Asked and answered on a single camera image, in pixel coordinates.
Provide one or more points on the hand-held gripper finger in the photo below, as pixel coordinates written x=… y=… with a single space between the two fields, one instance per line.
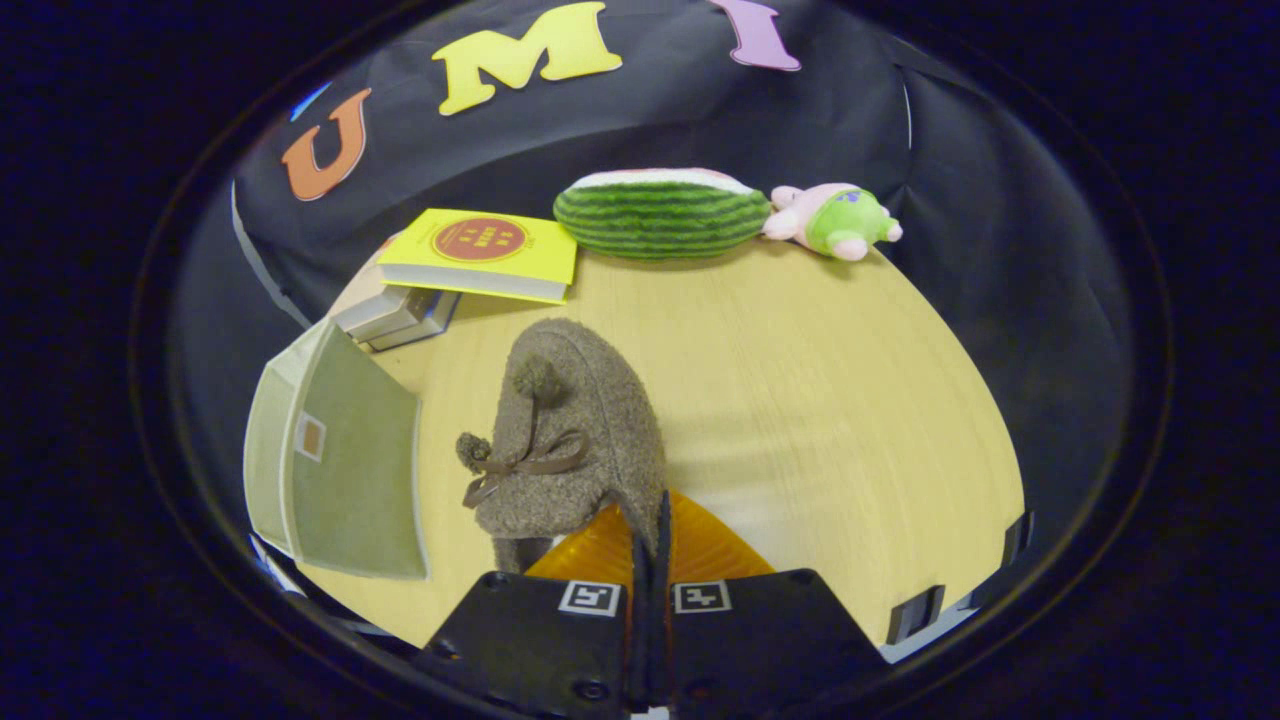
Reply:
x=665 y=620
x=640 y=620

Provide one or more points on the brown fuzzy shoe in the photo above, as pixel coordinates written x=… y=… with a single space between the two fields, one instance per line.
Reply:
x=590 y=420

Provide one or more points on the pale green fabric storage box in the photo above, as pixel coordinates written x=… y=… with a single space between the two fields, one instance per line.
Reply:
x=350 y=470

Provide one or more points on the grey book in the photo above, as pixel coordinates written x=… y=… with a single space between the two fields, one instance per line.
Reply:
x=395 y=315

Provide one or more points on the watermelon slice plush toy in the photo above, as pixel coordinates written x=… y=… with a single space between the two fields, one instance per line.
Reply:
x=660 y=218

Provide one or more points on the yellow book with red circle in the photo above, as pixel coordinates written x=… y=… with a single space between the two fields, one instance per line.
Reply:
x=480 y=250

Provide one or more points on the pink and green plush toy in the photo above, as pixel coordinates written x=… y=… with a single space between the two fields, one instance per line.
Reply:
x=835 y=222

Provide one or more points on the black table edge bracket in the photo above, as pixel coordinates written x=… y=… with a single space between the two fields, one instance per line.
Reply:
x=1017 y=538
x=915 y=612

